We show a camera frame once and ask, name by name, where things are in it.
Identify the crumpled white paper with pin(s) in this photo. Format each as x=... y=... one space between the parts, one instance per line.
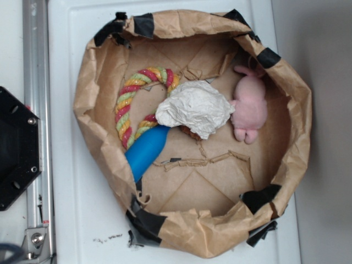
x=197 y=106

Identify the brown fuzzy toy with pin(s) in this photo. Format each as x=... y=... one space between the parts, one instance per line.
x=188 y=131

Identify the blue plastic bottle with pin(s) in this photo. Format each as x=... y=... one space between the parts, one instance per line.
x=146 y=149

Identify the brown paper bag bin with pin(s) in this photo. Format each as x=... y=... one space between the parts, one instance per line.
x=202 y=197

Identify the pink plush bunny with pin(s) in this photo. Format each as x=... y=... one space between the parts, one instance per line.
x=250 y=105

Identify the white plastic tray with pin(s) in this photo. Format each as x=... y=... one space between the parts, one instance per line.
x=90 y=225

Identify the multicolour rope ring toy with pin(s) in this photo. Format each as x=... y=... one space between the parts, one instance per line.
x=126 y=94

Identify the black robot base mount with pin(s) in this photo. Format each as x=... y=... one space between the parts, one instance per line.
x=20 y=149

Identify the aluminium extrusion rail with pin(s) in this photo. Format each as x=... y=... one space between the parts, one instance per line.
x=40 y=206

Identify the metal corner bracket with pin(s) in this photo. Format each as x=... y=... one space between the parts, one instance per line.
x=36 y=245

